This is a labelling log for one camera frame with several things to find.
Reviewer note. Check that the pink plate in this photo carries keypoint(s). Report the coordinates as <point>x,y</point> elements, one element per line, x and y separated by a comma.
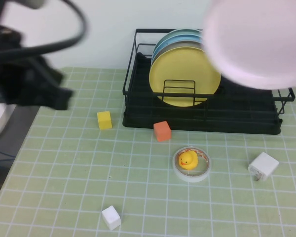
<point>256,37</point>

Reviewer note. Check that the pale green plate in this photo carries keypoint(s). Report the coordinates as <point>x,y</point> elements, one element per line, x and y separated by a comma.
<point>182,31</point>

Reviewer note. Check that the green checkered tablecloth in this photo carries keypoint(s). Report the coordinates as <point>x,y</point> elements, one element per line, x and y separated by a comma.
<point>212,202</point>

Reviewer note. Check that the yellow plate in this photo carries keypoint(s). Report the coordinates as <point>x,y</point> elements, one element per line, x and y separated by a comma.
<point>177,71</point>

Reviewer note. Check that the yellow cube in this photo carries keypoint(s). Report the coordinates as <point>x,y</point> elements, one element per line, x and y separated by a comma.
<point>104,121</point>

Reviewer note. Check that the grey plate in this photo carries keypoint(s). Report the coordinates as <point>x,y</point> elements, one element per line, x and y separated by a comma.
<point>182,45</point>

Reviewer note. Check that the white charger plug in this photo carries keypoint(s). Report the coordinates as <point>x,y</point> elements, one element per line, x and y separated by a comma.
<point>264,164</point>

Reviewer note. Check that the orange cube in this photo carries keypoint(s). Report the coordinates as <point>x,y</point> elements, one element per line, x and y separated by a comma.
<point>162,132</point>

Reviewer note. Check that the yellow rubber duck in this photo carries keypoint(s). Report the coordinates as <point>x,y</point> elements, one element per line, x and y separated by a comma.
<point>188,160</point>

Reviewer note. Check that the blue plate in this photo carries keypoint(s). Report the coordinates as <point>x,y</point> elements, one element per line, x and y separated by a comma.
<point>180,38</point>

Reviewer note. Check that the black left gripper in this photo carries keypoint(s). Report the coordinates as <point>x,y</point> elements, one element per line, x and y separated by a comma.
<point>22,81</point>

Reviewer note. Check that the white tape roll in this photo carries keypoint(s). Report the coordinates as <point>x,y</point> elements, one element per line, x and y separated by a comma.
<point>191,178</point>

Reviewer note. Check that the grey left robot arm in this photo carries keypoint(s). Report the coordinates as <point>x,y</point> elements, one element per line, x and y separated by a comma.
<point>32,3</point>

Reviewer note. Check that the white cube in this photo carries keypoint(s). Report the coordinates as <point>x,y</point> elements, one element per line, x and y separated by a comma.
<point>111,217</point>

